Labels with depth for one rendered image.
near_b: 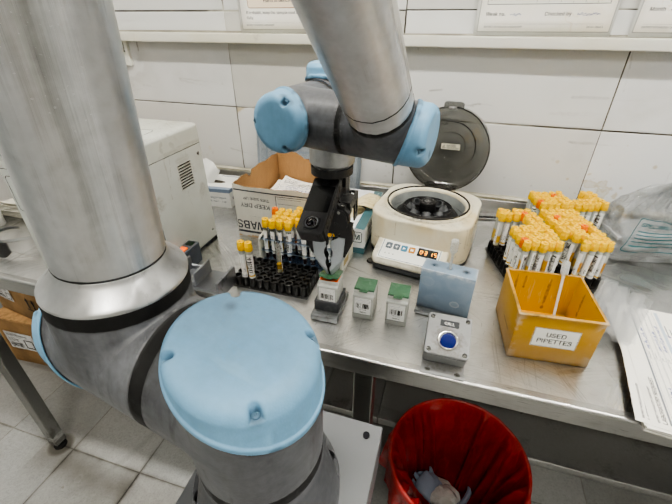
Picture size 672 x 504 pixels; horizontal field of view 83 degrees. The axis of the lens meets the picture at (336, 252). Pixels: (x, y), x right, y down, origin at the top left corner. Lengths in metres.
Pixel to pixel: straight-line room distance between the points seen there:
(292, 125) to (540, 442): 1.23
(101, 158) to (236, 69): 1.05
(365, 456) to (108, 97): 0.42
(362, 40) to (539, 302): 0.65
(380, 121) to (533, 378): 0.50
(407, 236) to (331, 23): 0.64
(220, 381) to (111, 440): 1.57
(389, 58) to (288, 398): 0.27
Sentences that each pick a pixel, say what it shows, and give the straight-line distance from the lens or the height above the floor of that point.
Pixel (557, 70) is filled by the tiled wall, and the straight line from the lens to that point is 1.16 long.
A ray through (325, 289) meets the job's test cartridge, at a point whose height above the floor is 0.94.
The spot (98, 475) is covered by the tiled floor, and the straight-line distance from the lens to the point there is 1.77.
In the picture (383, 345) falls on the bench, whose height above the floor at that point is 0.88.
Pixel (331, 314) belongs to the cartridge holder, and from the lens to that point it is 0.75.
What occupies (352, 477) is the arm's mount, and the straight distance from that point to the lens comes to 0.48.
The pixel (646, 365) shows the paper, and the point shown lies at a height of 0.89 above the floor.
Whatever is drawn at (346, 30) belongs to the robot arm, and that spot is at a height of 1.37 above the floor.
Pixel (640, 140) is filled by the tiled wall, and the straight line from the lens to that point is 1.25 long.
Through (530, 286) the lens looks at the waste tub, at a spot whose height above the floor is 0.94.
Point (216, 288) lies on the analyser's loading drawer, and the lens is 0.79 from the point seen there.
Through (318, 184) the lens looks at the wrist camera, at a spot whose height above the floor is 1.15.
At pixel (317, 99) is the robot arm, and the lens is 0.49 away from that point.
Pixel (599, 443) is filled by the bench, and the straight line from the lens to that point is 1.53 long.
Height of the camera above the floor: 1.38
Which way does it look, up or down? 32 degrees down
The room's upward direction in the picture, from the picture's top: straight up
